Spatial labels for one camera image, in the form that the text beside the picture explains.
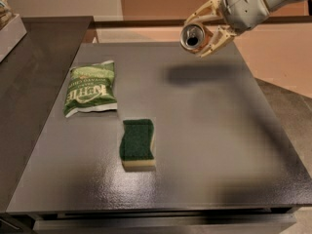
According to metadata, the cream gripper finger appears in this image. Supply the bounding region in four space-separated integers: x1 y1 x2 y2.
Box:
184 0 223 25
197 26 237 58

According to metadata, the orange soda can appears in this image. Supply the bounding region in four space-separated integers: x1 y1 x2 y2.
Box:
180 23 213 54

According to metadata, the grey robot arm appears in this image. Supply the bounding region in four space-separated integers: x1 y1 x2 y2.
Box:
180 0 305 58

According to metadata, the green chip bag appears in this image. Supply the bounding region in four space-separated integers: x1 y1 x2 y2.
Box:
63 60 117 118

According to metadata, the green and yellow sponge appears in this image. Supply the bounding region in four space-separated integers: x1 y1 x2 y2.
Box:
119 119 156 172

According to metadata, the dark side table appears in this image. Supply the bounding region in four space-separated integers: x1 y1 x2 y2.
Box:
0 16 94 215

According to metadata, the white box at left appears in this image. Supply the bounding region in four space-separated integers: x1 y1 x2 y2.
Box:
0 14 27 62

